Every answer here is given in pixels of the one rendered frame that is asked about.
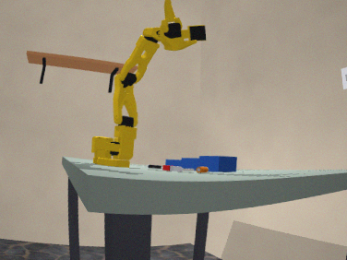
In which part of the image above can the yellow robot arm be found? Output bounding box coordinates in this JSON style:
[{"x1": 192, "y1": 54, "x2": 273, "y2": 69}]
[{"x1": 93, "y1": 28, "x2": 161, "y2": 168}]

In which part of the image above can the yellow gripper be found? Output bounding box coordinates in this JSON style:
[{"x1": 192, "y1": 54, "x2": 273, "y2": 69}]
[{"x1": 158, "y1": 0, "x2": 206, "y2": 51}]

